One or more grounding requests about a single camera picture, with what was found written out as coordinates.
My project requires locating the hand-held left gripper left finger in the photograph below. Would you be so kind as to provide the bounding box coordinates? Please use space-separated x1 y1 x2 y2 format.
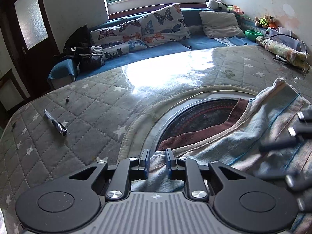
69 149 151 201

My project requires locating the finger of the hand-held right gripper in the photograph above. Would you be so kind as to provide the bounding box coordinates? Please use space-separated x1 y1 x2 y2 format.
258 110 312 152
258 169 312 212

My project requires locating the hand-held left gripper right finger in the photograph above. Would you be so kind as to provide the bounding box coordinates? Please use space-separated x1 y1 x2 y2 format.
165 148 245 201

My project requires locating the pile of black clothes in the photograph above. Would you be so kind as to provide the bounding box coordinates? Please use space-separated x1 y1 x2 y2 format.
54 24 105 73

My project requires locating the round black cooktop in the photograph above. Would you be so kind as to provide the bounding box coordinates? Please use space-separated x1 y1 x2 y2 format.
149 97 244 152

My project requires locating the grey quilted star table cover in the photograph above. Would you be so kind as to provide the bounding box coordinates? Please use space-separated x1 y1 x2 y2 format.
0 45 312 234

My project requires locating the floral cloth in clear bag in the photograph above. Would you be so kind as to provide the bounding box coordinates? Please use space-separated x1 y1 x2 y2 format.
256 33 311 72

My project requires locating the black pen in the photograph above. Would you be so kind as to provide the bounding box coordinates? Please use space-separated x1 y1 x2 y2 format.
44 109 68 136

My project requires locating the clear plastic storage box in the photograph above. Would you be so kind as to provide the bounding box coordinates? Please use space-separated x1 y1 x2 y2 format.
267 27 299 50

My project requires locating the green plastic bowl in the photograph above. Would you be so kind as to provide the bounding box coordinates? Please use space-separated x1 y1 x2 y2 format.
244 30 264 40

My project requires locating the blue sofa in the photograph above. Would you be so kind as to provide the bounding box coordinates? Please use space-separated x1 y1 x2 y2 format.
47 7 271 89

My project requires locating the blue towel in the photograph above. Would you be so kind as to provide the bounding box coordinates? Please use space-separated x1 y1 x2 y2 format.
214 36 256 47

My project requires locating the bunch of small plush bears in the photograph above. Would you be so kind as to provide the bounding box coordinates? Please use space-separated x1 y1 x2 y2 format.
255 15 277 29

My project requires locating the butterfly print pillow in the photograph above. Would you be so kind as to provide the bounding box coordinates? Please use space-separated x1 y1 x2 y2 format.
90 19 148 60
140 4 192 48

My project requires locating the grey pillow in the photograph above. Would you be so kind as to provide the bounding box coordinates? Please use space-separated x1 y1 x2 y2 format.
199 10 245 39

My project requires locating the green and orange toy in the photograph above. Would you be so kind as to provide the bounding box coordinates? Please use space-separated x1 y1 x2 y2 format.
227 5 244 16

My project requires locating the dark wooden glass door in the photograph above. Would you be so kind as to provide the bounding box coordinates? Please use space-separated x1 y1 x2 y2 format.
0 0 60 100

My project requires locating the white and black plush toy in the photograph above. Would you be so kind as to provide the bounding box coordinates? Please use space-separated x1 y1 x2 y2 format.
206 0 228 11

